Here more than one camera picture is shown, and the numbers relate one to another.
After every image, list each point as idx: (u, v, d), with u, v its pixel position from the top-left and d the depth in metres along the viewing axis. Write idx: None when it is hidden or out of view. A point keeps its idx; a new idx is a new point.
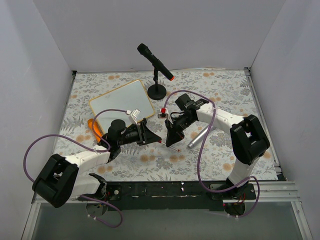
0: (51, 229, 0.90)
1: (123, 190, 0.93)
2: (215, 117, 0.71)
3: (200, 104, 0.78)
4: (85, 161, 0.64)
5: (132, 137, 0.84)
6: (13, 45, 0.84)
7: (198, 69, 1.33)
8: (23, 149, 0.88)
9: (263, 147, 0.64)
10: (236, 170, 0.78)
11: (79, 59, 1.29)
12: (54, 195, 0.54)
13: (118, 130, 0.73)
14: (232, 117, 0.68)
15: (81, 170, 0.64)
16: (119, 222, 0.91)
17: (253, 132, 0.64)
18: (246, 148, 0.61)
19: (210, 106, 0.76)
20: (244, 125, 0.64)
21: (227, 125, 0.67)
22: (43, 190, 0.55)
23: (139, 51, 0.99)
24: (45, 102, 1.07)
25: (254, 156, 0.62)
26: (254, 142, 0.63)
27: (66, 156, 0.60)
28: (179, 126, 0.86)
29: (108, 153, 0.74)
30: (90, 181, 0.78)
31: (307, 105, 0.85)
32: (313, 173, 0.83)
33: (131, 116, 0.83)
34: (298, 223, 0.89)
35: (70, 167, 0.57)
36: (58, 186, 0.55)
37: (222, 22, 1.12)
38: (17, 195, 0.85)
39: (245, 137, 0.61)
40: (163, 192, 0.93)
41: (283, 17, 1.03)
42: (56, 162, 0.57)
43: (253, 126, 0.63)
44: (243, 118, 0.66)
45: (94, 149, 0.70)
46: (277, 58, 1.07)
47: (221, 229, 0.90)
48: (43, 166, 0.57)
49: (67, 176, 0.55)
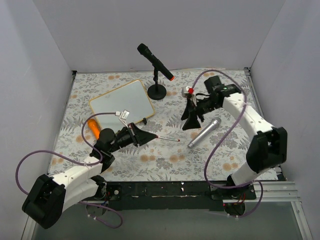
0: (51, 229, 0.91)
1: (123, 190, 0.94)
2: (242, 115, 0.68)
3: (229, 91, 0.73)
4: (74, 179, 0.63)
5: (125, 141, 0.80)
6: (13, 44, 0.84)
7: (198, 70, 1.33)
8: (22, 149, 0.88)
9: (278, 162, 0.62)
10: (240, 172, 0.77)
11: (78, 59, 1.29)
12: (41, 217, 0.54)
13: (107, 142, 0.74)
14: (260, 122, 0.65)
15: (71, 188, 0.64)
16: (119, 223, 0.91)
17: (275, 144, 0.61)
18: (260, 158, 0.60)
19: (242, 98, 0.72)
20: (269, 135, 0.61)
21: (252, 127, 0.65)
22: (32, 212, 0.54)
23: (139, 51, 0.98)
24: (45, 102, 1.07)
25: (265, 166, 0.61)
26: (272, 154, 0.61)
27: (53, 178, 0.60)
28: (202, 109, 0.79)
29: (100, 165, 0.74)
30: (88, 187, 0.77)
31: (307, 105, 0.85)
32: (313, 173, 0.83)
33: (121, 119, 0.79)
34: (298, 223, 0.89)
35: (57, 189, 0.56)
36: (46, 208, 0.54)
37: (222, 22, 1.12)
38: (17, 195, 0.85)
39: (265, 150, 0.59)
40: (163, 192, 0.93)
41: (283, 17, 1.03)
42: (43, 183, 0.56)
43: (278, 140, 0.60)
44: (272, 127, 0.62)
45: (84, 163, 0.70)
46: (277, 58, 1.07)
47: (221, 229, 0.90)
48: (31, 188, 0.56)
49: (53, 198, 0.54)
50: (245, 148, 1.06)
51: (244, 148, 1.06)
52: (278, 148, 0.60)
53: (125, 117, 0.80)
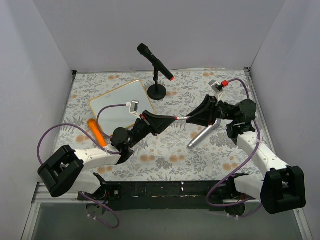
0: (52, 229, 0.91)
1: (123, 190, 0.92)
2: (255, 152, 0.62)
3: (245, 129, 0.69)
4: (93, 159, 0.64)
5: (143, 132, 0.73)
6: (13, 45, 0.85)
7: (198, 70, 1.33)
8: (22, 149, 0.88)
9: (295, 205, 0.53)
10: (244, 187, 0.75)
11: (78, 59, 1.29)
12: (53, 186, 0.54)
13: (118, 142, 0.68)
14: (274, 159, 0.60)
15: (86, 167, 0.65)
16: (117, 223, 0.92)
17: (292, 185, 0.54)
18: (274, 196, 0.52)
19: (255, 136, 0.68)
20: (284, 174, 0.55)
21: (265, 165, 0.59)
22: (46, 177, 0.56)
23: (139, 51, 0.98)
24: (45, 102, 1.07)
25: (282, 209, 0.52)
26: (288, 195, 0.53)
27: (75, 151, 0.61)
28: (218, 113, 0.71)
29: (117, 156, 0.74)
30: (93, 181, 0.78)
31: (307, 105, 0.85)
32: (312, 173, 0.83)
33: (131, 111, 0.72)
34: (298, 223, 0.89)
35: (76, 163, 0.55)
36: (59, 179, 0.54)
37: (222, 22, 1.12)
38: (17, 195, 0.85)
39: (279, 187, 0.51)
40: (163, 192, 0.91)
41: (283, 17, 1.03)
42: (64, 153, 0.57)
43: (294, 180, 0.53)
44: (286, 165, 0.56)
45: (105, 149, 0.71)
46: (277, 58, 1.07)
47: (221, 229, 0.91)
48: (52, 154, 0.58)
49: (70, 171, 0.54)
50: None
51: None
52: (295, 189, 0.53)
53: (135, 108, 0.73)
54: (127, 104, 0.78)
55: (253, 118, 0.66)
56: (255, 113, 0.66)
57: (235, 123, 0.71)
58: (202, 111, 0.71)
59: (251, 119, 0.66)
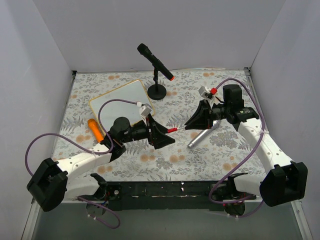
0: (51, 229, 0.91)
1: (123, 190, 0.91)
2: (260, 142, 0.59)
3: (247, 113, 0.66)
4: (79, 167, 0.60)
5: (140, 135, 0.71)
6: (13, 45, 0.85)
7: (198, 70, 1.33)
8: (22, 149, 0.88)
9: (294, 198, 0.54)
10: (244, 185, 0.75)
11: (78, 59, 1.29)
12: (43, 200, 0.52)
13: (120, 131, 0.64)
14: (278, 154, 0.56)
15: (75, 175, 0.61)
16: (116, 225, 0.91)
17: (292, 179, 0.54)
18: (276, 192, 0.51)
19: (259, 124, 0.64)
20: (286, 169, 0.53)
21: (268, 159, 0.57)
22: (36, 193, 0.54)
23: (139, 51, 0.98)
24: (45, 102, 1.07)
25: (280, 201, 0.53)
26: (287, 189, 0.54)
27: (58, 162, 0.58)
28: (214, 115, 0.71)
29: (107, 156, 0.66)
30: (88, 184, 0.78)
31: (307, 105, 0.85)
32: (313, 173, 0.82)
33: (141, 114, 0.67)
34: (298, 223, 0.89)
35: (60, 175, 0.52)
36: (47, 193, 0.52)
37: (222, 22, 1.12)
38: (17, 195, 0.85)
39: (282, 183, 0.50)
40: (163, 192, 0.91)
41: (283, 16, 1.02)
42: (46, 167, 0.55)
43: (297, 176, 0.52)
44: (291, 161, 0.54)
45: (92, 151, 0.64)
46: (277, 57, 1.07)
47: (221, 229, 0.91)
48: (37, 170, 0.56)
49: (54, 185, 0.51)
50: (245, 148, 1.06)
51: (244, 147, 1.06)
52: (296, 185, 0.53)
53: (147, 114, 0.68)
54: (138, 102, 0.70)
55: (240, 92, 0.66)
56: (239, 87, 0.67)
57: (236, 110, 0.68)
58: (199, 116, 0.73)
59: (238, 93, 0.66)
